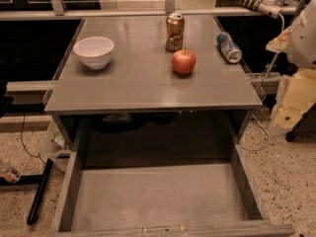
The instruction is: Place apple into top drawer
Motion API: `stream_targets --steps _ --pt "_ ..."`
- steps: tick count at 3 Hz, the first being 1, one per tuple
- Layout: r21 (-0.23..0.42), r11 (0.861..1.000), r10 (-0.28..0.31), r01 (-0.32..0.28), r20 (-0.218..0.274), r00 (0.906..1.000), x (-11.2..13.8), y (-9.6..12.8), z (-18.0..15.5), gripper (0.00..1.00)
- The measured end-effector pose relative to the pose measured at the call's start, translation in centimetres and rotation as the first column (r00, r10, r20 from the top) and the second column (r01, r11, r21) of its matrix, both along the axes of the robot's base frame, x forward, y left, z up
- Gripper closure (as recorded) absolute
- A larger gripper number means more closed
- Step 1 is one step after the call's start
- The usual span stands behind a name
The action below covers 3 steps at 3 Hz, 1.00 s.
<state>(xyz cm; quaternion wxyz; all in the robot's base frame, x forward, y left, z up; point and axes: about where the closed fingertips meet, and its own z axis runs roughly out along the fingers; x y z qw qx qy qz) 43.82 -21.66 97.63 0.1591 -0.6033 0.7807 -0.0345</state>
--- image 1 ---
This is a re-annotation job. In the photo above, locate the open grey top drawer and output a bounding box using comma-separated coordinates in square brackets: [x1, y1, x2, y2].
[52, 116, 296, 237]

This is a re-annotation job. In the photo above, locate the clear plastic bag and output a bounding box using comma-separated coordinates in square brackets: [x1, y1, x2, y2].
[39, 120, 70, 171]

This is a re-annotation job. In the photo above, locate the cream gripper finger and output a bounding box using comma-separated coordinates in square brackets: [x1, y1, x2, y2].
[266, 28, 290, 53]
[269, 68, 316, 135]

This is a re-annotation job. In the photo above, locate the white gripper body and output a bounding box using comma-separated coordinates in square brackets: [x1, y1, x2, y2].
[286, 0, 316, 68]

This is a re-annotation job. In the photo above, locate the black bar on floor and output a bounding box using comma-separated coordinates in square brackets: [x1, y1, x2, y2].
[27, 159, 53, 225]

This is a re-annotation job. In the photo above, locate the upright orange soda can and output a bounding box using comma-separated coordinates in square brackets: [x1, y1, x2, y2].
[165, 13, 185, 51]

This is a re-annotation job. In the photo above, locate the grey drawer cabinet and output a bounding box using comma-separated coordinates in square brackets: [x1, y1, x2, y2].
[45, 15, 262, 169]

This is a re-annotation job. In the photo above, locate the black cable on floor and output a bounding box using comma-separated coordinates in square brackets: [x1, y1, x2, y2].
[19, 114, 47, 165]

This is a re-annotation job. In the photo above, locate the white ceramic bowl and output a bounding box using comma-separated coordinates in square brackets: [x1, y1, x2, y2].
[73, 37, 115, 70]

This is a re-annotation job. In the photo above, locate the red apple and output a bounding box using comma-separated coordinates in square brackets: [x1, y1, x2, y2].
[172, 49, 197, 75]

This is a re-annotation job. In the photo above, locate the plastic bottle on floor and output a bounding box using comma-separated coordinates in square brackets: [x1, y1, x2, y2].
[0, 160, 21, 183]

